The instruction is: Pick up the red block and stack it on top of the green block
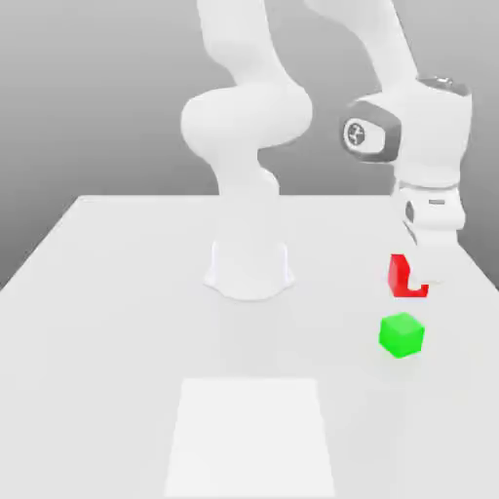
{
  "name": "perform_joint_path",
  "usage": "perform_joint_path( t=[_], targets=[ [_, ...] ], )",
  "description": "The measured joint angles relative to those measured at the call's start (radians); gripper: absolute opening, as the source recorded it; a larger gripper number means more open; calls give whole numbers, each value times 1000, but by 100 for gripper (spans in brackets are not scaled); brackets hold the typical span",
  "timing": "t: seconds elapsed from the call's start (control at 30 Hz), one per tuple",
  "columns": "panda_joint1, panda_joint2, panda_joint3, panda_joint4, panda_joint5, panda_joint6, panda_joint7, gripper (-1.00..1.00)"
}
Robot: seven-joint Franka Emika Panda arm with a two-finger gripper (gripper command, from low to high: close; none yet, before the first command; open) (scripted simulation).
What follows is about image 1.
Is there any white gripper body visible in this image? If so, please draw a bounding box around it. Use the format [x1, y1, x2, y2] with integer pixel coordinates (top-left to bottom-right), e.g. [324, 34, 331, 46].
[402, 220, 460, 259]

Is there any small green cube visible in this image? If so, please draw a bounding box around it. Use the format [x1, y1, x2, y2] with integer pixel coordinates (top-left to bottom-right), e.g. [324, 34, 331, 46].
[378, 311, 426, 360]

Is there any small red cube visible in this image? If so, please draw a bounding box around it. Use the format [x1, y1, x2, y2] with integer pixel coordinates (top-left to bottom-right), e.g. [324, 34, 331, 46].
[387, 253, 431, 299]

